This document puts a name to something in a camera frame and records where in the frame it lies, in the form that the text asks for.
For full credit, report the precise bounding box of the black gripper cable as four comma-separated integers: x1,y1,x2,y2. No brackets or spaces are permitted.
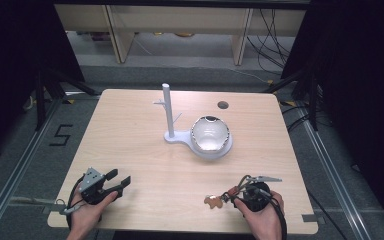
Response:
261,188,288,240
65,175,87,231

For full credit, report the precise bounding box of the white jewelry stand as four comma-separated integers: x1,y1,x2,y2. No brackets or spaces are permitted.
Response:
152,82,234,160

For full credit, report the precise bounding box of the grey table bracket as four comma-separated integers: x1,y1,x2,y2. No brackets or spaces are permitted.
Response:
301,213,326,225

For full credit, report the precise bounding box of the person's left hand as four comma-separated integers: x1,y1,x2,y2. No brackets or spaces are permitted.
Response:
67,186,120,233

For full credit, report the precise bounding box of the white floor cable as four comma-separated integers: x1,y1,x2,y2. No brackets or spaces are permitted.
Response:
225,65,272,85

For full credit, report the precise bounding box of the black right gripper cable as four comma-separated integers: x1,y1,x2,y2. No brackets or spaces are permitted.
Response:
261,188,288,240

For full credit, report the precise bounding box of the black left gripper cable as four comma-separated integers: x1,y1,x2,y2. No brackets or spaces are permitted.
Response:
65,175,87,231

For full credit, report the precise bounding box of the beige wooden desk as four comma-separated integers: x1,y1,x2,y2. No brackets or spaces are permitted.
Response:
54,3,307,67

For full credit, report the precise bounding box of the bundle of black cables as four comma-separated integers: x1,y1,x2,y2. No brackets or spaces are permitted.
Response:
245,9,298,77

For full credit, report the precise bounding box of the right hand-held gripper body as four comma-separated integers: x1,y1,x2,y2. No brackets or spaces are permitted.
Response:
237,174,284,213

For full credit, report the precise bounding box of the metal floor rail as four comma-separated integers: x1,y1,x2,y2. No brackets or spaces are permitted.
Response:
0,98,64,240
294,103,370,240

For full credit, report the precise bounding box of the brown pendant keychain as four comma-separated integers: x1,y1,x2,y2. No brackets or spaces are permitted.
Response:
203,194,227,210

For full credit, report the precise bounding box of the black curtain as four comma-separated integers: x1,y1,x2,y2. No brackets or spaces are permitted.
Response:
0,0,86,166
280,0,384,231

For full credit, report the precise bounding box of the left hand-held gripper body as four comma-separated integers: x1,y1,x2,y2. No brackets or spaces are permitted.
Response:
78,167,124,206

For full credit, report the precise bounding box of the black metal stand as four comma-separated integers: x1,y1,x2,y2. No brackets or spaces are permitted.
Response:
262,68,320,132
34,65,100,132

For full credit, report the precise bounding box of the person's right hand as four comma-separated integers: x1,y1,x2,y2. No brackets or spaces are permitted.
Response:
233,190,285,234

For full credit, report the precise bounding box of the white bowl with silver rim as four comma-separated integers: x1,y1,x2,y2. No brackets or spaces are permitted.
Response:
190,115,232,152

